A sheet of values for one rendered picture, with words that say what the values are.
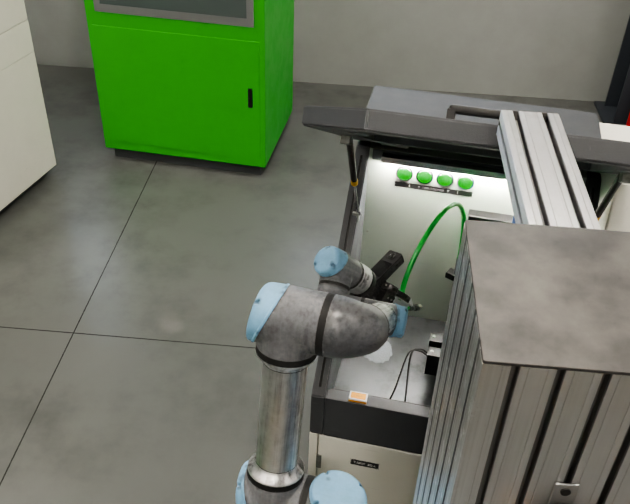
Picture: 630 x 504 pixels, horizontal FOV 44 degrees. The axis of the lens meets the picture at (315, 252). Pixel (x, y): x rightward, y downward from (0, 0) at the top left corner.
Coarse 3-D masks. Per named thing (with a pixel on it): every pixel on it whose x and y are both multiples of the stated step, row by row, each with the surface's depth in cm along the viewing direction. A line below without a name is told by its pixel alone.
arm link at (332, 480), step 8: (328, 472) 156; (336, 472) 157; (344, 472) 157; (312, 480) 156; (320, 480) 154; (328, 480) 155; (336, 480) 155; (344, 480) 155; (352, 480) 156; (304, 488) 154; (312, 488) 153; (320, 488) 153; (328, 488) 153; (336, 488) 154; (344, 488) 154; (352, 488) 154; (360, 488) 155; (304, 496) 153; (312, 496) 152; (320, 496) 152; (328, 496) 152; (336, 496) 152; (344, 496) 153; (352, 496) 153; (360, 496) 153
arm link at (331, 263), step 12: (324, 252) 180; (336, 252) 178; (324, 264) 179; (336, 264) 177; (348, 264) 180; (360, 264) 185; (324, 276) 179; (336, 276) 179; (348, 276) 180; (360, 276) 184
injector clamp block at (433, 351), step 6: (432, 336) 231; (438, 336) 232; (432, 342) 230; (438, 342) 230; (432, 348) 227; (438, 348) 227; (432, 354) 225; (438, 354) 225; (426, 360) 227; (432, 360) 226; (438, 360) 225; (426, 366) 228; (432, 366) 227; (426, 372) 229; (432, 372) 229
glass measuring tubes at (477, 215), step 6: (474, 210) 231; (468, 216) 229; (474, 216) 228; (480, 216) 228; (486, 216) 228; (492, 216) 228; (498, 216) 228; (504, 216) 229; (510, 216) 229; (504, 222) 227; (510, 222) 226
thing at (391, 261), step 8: (384, 256) 196; (392, 256) 195; (400, 256) 194; (376, 264) 195; (384, 264) 194; (392, 264) 193; (400, 264) 195; (376, 272) 193; (384, 272) 192; (392, 272) 194; (376, 280) 190; (384, 280) 192
